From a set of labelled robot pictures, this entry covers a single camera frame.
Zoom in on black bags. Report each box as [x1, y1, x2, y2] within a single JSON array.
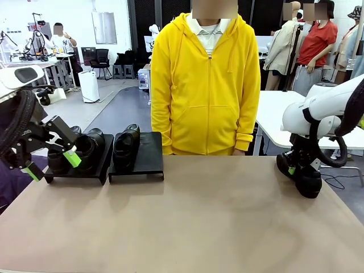
[[114, 48, 135, 67]]

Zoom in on black tripod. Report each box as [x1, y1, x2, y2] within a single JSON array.
[[282, 24, 303, 92]]

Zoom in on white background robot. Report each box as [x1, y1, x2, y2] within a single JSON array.
[[148, 23, 160, 53]]

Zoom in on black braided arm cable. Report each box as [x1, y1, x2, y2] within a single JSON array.
[[302, 81, 364, 168], [0, 90, 39, 156]]

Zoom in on black floor cable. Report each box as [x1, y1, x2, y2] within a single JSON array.
[[322, 175, 364, 190]]

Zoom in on mannequin with bucket hat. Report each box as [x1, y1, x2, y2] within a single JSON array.
[[332, 5, 364, 83]]

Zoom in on grey wall panel box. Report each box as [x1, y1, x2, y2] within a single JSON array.
[[91, 11, 118, 45]]

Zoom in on person in yellow hoodie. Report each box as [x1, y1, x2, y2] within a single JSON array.
[[150, 11, 262, 156]]

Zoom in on yellow-sleeved left forearm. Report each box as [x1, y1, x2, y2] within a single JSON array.
[[234, 113, 258, 153]]

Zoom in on black shoe stand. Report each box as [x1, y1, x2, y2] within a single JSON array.
[[43, 133, 114, 185], [107, 131, 165, 184]]

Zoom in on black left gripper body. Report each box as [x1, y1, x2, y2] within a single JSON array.
[[7, 121, 62, 160]]

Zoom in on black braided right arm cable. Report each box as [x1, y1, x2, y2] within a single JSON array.
[[302, 81, 364, 168]]

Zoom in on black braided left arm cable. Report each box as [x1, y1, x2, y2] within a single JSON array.
[[0, 90, 39, 156]]

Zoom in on black office chair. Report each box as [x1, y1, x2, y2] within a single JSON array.
[[90, 48, 112, 81]]

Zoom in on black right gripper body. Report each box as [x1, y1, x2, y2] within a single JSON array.
[[289, 133, 322, 173]]

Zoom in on mannequin in beige coat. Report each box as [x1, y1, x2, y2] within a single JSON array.
[[264, 1, 302, 92]]

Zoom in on white air purifier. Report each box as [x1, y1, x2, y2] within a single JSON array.
[[77, 71, 100, 104]]

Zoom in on computer case with lights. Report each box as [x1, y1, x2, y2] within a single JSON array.
[[137, 69, 151, 90]]

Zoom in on yellow-sleeved right forearm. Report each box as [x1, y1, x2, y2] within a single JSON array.
[[150, 113, 174, 156]]

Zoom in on man in white T-shirt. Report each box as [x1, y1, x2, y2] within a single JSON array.
[[50, 22, 78, 56]]

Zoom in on background work table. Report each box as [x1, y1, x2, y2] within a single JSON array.
[[0, 52, 75, 89]]

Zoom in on black leather shoe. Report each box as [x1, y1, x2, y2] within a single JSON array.
[[73, 127, 106, 173], [276, 150, 323, 199], [112, 123, 141, 173], [47, 126, 83, 175]]

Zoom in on white side table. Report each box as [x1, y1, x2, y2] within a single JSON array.
[[252, 90, 364, 171]]

